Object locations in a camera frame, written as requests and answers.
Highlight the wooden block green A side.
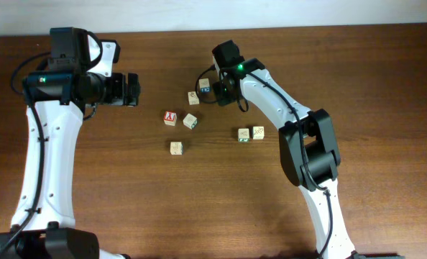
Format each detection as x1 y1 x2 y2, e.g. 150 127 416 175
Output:
238 128 250 142

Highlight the plain wooden picture block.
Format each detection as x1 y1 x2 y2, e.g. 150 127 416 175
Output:
252 126 265 140

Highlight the wooden block yellow side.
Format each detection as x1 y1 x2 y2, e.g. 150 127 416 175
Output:
170 142 183 155

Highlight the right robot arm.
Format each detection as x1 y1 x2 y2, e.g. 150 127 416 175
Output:
212 40 361 258

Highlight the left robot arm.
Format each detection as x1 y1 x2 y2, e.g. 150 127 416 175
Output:
0 27 140 259

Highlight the blue-sided wooden block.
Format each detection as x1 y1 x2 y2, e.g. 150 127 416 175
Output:
198 78 211 93

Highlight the wooden block ice cream picture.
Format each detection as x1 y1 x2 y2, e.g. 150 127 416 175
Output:
188 91 200 105

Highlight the red Y block left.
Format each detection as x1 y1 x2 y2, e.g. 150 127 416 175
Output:
163 111 178 126

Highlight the right camera cable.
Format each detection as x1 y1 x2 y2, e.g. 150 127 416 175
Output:
195 64 250 113

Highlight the camera cable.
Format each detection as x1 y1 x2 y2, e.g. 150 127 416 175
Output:
195 64 250 113
0 52 52 259

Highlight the left camera cable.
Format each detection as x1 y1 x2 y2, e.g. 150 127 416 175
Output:
0 52 52 259

